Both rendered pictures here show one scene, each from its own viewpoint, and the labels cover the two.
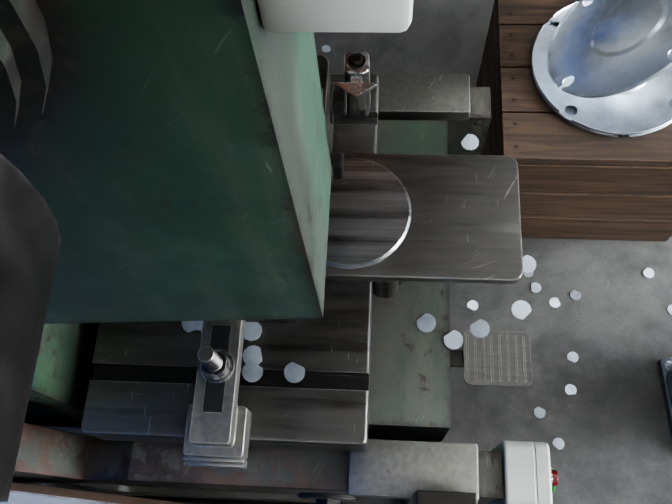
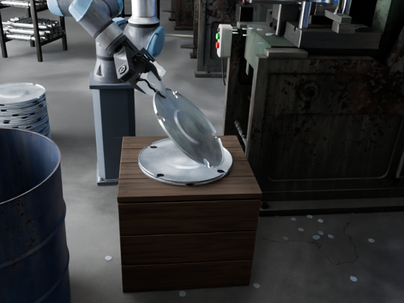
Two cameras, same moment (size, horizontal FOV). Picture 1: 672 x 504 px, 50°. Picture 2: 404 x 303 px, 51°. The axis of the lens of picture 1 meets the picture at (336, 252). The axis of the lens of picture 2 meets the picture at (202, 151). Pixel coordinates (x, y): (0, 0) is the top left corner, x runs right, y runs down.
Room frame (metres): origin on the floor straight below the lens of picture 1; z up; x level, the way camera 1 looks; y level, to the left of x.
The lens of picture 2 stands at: (1.82, -0.88, 0.99)
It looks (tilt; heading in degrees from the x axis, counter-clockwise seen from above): 27 degrees down; 161
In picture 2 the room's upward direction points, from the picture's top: 3 degrees clockwise
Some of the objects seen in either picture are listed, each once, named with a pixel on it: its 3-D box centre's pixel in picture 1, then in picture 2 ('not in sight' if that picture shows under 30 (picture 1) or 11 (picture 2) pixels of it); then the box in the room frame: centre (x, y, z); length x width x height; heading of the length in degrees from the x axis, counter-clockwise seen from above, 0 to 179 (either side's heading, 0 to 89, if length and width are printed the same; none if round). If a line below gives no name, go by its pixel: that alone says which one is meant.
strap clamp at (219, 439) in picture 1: (216, 374); not in sight; (0.17, 0.14, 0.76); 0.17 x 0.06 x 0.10; 169
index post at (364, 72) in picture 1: (357, 83); (305, 14); (0.48, -0.05, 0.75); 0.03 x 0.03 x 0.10; 79
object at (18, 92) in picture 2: not in sight; (13, 92); (-0.28, -1.11, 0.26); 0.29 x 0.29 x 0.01
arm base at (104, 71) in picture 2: not in sight; (112, 65); (0.14, -0.69, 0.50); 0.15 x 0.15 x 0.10
